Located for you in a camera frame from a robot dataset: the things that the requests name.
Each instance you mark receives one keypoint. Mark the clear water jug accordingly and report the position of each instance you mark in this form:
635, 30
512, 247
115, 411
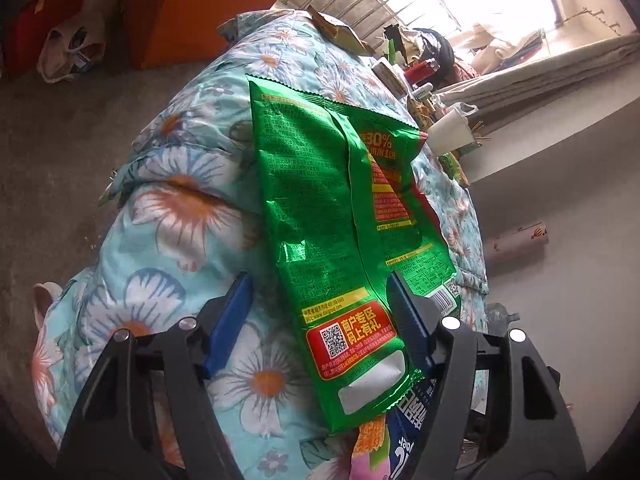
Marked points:
502, 317

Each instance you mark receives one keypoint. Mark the blue and pink snack bag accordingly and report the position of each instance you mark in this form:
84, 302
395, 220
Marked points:
395, 440

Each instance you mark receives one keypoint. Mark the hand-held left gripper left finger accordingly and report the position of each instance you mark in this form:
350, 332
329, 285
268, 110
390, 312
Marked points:
227, 325

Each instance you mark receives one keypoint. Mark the printed paper roll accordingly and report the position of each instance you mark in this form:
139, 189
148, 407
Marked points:
515, 242

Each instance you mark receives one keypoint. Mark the brown paper packet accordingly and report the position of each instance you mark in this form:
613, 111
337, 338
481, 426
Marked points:
337, 30

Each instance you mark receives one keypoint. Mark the red gift bag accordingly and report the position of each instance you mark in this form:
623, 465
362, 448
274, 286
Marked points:
40, 5

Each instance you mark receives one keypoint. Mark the pale pink slipper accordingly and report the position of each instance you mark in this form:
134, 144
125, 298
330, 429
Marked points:
45, 305

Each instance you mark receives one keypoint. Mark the red bottle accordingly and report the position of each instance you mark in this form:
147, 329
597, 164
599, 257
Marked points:
422, 70

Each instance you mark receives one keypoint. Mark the beige curtain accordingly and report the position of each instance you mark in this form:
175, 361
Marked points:
550, 75

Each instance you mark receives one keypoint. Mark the orange cardboard box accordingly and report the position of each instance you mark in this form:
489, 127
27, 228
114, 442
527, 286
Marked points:
195, 10

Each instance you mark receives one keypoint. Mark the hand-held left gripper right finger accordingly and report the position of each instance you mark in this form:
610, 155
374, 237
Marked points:
407, 315

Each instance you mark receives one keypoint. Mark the floral quilt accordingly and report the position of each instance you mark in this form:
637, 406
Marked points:
190, 200

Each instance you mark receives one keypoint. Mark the beige tote bag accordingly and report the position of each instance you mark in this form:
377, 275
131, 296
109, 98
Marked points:
70, 52

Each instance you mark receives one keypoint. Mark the green snack bag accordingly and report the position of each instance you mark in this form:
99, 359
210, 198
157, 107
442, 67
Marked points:
320, 210

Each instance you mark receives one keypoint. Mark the white paper cup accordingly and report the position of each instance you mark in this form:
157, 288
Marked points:
450, 130

